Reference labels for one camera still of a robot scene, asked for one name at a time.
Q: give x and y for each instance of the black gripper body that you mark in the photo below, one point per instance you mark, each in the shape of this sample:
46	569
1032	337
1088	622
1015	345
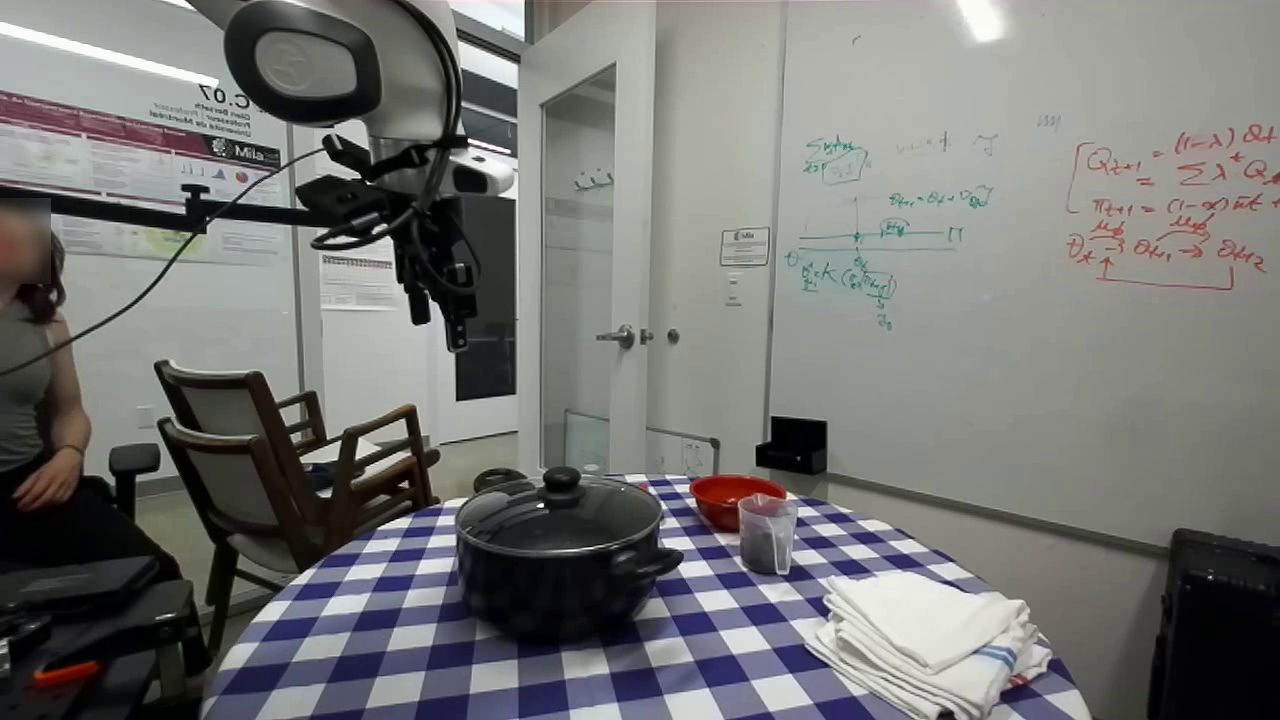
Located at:
435	254

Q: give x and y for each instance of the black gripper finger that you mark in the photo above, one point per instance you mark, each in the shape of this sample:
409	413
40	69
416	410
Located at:
457	322
416	304

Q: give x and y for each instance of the glass pot lid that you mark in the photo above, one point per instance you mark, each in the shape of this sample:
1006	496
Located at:
552	517

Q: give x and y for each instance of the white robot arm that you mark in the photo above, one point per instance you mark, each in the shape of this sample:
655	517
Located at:
383	81

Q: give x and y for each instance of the black cooking pot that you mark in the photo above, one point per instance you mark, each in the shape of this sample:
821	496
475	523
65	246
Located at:
563	598

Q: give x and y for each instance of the rear wooden chair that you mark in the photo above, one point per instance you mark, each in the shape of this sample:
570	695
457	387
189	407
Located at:
242	407

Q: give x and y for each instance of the wooden chair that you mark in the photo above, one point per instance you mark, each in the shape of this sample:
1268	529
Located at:
242	407
270	523

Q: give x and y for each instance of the white door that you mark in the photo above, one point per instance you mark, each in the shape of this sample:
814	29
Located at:
584	238

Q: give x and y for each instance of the front wooden chair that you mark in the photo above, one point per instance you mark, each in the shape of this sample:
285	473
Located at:
270	523

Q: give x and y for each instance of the small door sign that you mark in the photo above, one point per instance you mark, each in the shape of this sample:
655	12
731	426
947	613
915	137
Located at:
747	246

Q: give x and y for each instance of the red bowl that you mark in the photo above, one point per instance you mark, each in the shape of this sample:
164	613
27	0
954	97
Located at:
721	492

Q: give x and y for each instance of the black office chair armrest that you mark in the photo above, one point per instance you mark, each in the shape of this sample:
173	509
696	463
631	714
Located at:
128	466

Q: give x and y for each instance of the black box on ledge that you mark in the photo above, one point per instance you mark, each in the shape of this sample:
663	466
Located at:
793	444

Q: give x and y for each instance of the clear plastic cup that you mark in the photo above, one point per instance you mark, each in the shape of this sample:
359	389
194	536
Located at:
767	532

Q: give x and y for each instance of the seated person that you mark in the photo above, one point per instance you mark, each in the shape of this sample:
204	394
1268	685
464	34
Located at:
50	507

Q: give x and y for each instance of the black equipment case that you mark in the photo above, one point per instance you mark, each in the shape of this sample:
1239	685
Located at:
98	643

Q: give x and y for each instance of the folded white towels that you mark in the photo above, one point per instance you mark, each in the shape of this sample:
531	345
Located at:
928	651

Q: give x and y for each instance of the black panel at right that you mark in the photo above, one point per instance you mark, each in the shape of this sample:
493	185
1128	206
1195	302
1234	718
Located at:
1218	647

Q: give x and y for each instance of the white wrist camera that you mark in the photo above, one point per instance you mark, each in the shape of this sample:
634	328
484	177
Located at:
481	175

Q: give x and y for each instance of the silver door handle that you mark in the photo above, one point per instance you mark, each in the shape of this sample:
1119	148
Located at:
622	337

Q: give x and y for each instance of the black camera boom pole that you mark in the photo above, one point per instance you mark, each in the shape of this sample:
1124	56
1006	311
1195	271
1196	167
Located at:
194	214

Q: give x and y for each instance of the wall poster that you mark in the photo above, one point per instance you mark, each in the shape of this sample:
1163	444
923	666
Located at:
83	148

